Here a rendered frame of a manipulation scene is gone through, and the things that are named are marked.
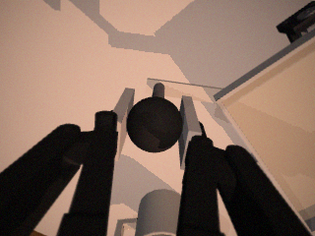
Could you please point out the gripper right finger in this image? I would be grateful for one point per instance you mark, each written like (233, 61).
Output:
(254, 205)

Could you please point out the grey mug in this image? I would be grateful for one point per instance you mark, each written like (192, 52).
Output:
(158, 213)

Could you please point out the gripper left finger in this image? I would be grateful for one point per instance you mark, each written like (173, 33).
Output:
(32, 183)

